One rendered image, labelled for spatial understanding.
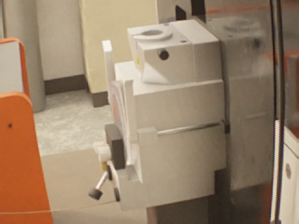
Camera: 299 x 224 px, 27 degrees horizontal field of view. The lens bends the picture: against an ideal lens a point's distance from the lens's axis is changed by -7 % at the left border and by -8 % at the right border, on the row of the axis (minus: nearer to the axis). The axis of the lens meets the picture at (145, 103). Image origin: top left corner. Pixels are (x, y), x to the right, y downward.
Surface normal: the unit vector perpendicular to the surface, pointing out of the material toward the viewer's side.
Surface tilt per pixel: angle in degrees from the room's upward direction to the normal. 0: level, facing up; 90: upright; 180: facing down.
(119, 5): 90
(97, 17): 90
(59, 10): 90
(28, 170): 90
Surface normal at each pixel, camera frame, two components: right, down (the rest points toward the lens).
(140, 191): 0.22, 0.35
